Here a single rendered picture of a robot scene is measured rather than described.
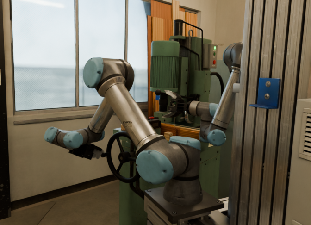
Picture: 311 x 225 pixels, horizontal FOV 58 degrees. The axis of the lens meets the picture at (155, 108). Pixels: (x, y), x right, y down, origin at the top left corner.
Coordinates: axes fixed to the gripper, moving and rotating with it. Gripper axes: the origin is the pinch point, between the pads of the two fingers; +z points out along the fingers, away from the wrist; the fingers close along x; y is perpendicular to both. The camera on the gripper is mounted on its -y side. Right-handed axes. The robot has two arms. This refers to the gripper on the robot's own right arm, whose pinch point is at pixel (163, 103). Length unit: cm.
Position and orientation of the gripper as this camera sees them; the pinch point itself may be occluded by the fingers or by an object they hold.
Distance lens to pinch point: 157.2
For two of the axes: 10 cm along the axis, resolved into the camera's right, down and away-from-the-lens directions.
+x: -1.1, 9.9, 0.6
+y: -6.2, -0.2, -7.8
